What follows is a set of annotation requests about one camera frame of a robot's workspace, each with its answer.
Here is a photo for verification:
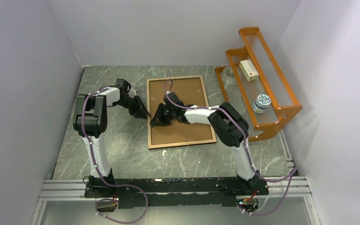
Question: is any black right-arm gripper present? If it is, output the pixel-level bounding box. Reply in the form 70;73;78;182
150;104;176;127

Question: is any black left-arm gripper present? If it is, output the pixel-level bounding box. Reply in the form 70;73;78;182
114;96;150;120

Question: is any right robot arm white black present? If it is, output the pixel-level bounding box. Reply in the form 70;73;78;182
150;91;269;195

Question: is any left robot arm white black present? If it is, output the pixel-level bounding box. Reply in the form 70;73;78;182
73;79;150;197

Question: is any orange wooden shelf rack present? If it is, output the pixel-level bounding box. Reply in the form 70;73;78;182
225;27;302;142

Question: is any white red medicine box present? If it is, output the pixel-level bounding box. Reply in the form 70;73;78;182
239;60;259;81

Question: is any blue white ceramic jar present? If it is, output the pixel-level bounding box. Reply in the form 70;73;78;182
252;94;271;114

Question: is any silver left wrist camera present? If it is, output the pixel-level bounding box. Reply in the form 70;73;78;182
127;88;137;98

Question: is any light wooden picture frame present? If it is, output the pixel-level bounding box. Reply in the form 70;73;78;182
146;75;217;150

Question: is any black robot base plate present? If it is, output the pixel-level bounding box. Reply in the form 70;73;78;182
84;176;269;209

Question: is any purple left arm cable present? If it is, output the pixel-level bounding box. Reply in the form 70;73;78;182
80;86;149;224

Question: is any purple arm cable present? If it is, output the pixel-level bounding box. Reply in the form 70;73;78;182
80;86;149;224
164;79;299;217

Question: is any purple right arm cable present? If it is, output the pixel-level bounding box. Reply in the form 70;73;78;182
164;79;299;217

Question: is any aluminium rail frame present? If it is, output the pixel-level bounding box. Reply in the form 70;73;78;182
31;127;320;225

